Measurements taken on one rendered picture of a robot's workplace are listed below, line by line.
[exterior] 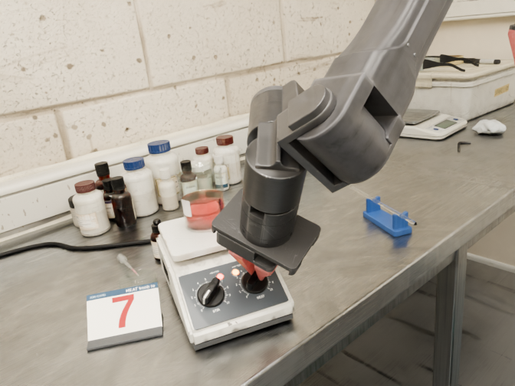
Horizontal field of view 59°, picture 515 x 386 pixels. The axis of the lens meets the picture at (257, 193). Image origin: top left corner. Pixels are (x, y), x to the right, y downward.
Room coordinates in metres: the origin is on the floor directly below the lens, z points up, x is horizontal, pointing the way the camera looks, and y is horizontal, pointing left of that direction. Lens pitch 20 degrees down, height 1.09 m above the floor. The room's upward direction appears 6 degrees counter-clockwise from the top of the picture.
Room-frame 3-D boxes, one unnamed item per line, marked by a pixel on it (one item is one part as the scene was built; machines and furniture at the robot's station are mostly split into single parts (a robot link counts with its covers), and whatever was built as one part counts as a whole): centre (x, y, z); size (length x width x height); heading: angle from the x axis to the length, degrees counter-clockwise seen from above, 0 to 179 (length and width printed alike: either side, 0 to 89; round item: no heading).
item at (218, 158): (0.97, 0.08, 0.79); 0.03 x 0.03 x 0.08
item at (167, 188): (0.89, 0.18, 0.79); 0.03 x 0.03 x 0.09
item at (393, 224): (0.70, -0.21, 0.77); 0.10 x 0.03 x 0.04; 16
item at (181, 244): (0.57, 0.07, 0.83); 0.12 x 0.12 x 0.01; 19
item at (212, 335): (0.54, 0.07, 0.79); 0.22 x 0.13 x 0.08; 19
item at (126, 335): (0.48, 0.18, 0.77); 0.09 x 0.06 x 0.04; 99
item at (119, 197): (0.83, 0.26, 0.80); 0.04 x 0.04 x 0.10
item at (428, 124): (1.32, -0.48, 0.77); 0.26 x 0.19 x 0.05; 43
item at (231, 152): (1.02, 0.06, 0.80); 0.06 x 0.06 x 0.11
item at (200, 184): (0.59, 0.08, 0.88); 0.07 x 0.06 x 0.08; 177
